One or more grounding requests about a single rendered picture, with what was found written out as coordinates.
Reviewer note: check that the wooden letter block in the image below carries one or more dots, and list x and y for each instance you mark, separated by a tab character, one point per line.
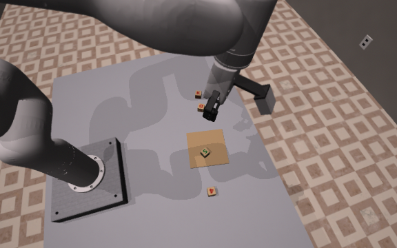
205	152
198	94
211	191
201	107

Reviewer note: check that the tan flat mat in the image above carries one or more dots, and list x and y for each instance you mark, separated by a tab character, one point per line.
213	140

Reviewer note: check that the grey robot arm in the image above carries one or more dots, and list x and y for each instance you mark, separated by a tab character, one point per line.
188	27

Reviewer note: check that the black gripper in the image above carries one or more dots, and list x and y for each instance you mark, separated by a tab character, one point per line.
219	84

